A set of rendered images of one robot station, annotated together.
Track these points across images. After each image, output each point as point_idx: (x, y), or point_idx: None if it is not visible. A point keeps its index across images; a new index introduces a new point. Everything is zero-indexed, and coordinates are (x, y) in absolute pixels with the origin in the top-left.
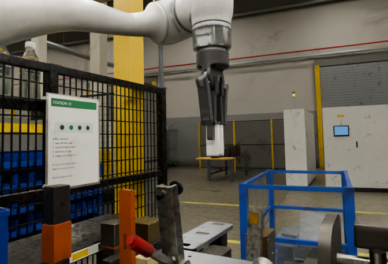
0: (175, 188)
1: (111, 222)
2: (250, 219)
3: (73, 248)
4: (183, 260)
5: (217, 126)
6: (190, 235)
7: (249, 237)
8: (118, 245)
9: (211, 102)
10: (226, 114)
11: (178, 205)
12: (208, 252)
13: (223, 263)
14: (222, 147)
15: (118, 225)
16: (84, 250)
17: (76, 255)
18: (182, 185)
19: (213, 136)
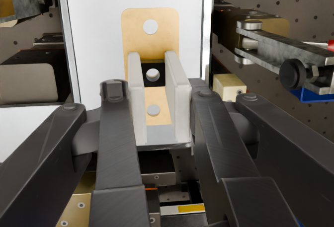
0: (331, 54)
1: (152, 223)
2: (9, 12)
3: (195, 221)
4: (256, 27)
5: (190, 84)
6: (14, 146)
7: (26, 11)
8: (150, 189)
9: (295, 139)
10: (45, 124)
11: (303, 47)
12: (43, 89)
13: (99, 33)
14: (138, 59)
15: (151, 210)
16: (184, 211)
17: (198, 208)
18: (296, 61)
19: (193, 82)
